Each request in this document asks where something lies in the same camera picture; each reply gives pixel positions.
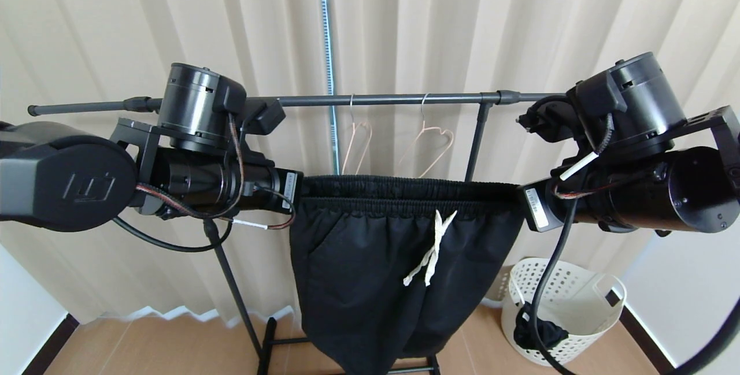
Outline pink clothes hanger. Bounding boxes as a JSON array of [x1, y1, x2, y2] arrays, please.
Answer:
[[341, 95, 373, 176], [398, 94, 456, 179]]

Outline black cable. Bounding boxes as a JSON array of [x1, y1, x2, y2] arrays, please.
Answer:
[[530, 199, 740, 375], [112, 215, 235, 253]]

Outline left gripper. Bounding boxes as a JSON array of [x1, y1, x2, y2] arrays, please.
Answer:
[[142, 147, 304, 218]]

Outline black clothes rack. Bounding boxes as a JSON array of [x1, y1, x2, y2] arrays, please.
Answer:
[[27, 90, 570, 375]]

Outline white laundry basket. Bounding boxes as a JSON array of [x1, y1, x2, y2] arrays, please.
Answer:
[[501, 257, 628, 367]]

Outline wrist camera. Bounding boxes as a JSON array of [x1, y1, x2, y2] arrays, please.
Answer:
[[516, 95, 579, 143], [242, 98, 287, 136]]

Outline beige curtain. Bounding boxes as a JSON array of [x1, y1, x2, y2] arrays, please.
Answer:
[[0, 0, 740, 326]]

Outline black shorts with white cord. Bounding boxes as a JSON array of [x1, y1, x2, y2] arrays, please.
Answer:
[[289, 174, 527, 375]]

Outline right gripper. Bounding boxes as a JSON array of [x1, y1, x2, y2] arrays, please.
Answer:
[[522, 146, 740, 234]]

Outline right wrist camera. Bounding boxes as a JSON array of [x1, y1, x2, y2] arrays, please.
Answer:
[[516, 95, 579, 143]]

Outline black garment with white label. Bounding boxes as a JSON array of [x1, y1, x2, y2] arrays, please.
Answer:
[[513, 301, 570, 351]]

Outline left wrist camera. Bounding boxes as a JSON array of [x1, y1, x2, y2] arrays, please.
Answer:
[[242, 98, 287, 136]]

